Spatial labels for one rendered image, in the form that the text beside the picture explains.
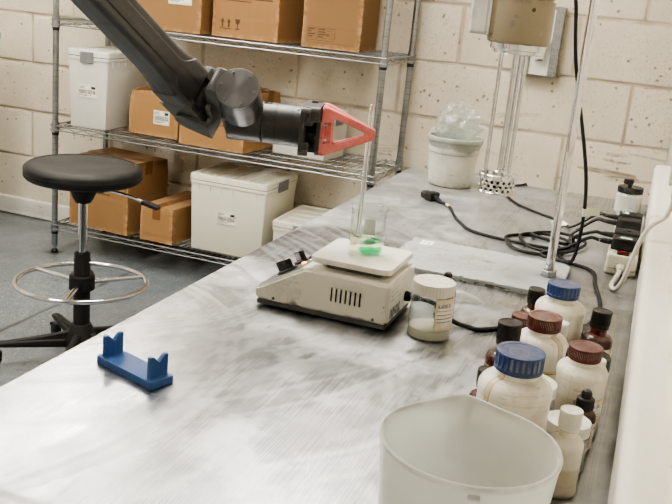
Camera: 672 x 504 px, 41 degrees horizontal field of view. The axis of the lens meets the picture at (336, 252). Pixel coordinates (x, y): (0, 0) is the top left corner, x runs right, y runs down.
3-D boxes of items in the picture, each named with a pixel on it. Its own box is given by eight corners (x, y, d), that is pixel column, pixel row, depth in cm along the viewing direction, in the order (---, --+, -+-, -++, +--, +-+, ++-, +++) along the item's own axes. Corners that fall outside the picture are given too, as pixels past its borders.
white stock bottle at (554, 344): (498, 403, 104) (512, 316, 101) (513, 386, 109) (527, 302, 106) (549, 418, 102) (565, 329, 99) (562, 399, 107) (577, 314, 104)
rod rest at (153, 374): (95, 362, 104) (96, 334, 103) (119, 355, 107) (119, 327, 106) (150, 391, 99) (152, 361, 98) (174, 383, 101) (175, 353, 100)
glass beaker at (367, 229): (340, 251, 129) (346, 197, 127) (375, 251, 131) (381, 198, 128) (354, 264, 123) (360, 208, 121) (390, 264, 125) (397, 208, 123)
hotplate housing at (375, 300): (253, 304, 129) (257, 251, 126) (289, 281, 140) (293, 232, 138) (400, 337, 122) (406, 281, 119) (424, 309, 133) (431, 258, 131)
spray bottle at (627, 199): (616, 226, 200) (625, 180, 197) (612, 222, 204) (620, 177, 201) (633, 228, 200) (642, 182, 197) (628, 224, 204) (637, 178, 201)
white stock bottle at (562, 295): (583, 376, 114) (599, 292, 111) (537, 376, 113) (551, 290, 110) (562, 356, 120) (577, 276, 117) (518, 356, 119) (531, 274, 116)
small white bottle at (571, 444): (582, 497, 85) (598, 415, 83) (554, 503, 84) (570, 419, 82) (559, 479, 88) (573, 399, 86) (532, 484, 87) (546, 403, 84)
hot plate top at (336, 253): (308, 261, 124) (309, 255, 124) (338, 242, 135) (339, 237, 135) (390, 277, 121) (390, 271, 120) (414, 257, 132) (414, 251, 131)
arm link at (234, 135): (228, 108, 127) (221, 144, 126) (221, 85, 121) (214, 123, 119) (276, 113, 127) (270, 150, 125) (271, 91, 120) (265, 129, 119)
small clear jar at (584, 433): (551, 479, 88) (560, 431, 87) (529, 455, 92) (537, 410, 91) (592, 476, 90) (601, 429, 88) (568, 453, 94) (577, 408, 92)
